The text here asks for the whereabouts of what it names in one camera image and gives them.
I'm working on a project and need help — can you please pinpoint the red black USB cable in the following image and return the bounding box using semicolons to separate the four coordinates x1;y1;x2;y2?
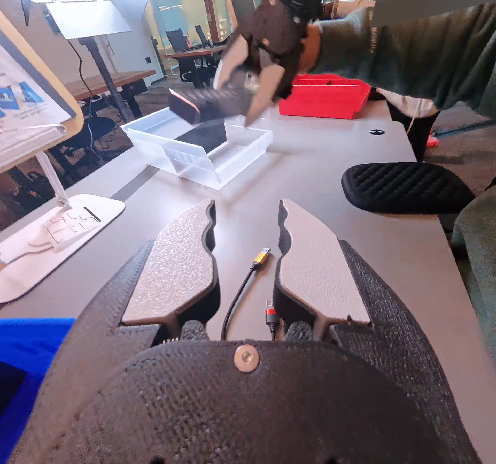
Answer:
265;298;278;341

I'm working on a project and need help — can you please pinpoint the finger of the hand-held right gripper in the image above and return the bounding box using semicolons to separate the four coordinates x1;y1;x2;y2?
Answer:
243;63;288;128
212;37;250;92

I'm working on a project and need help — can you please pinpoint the white stand base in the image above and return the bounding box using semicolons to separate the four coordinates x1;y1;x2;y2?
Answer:
0;193;125;303

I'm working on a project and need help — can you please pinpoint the person's right forearm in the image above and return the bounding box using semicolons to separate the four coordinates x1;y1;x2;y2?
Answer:
310;3;496;117

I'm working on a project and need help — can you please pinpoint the orange black USB cable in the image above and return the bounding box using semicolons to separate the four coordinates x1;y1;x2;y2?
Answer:
220;246;272;341

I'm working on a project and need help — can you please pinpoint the black office chair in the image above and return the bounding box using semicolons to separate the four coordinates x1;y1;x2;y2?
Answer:
166;26;212;82

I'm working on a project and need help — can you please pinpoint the blue plastic bin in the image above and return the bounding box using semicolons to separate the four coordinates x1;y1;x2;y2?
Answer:
0;318;76;464

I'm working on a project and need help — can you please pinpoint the clear plastic bin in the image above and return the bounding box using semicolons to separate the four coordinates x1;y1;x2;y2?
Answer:
121;107;274;191

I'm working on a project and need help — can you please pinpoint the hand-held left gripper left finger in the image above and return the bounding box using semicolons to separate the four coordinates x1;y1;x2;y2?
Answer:
121;198;222;345

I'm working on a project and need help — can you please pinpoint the beige cloth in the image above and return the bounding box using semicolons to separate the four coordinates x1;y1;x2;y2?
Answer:
378;88;440;123

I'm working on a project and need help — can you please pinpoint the long wooden desk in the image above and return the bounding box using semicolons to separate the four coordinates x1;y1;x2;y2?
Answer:
165;45;228;88

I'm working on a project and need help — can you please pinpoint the black USB hub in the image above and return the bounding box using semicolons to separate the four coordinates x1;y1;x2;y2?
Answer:
168;84;256;125

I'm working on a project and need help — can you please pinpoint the black bin divider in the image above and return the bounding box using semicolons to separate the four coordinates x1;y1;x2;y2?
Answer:
174;121;228;155

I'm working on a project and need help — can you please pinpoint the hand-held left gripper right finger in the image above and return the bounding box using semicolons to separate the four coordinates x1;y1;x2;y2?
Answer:
272;198;371;344

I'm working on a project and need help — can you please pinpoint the red plastic bin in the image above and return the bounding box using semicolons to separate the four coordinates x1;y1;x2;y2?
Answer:
278;73;372;120

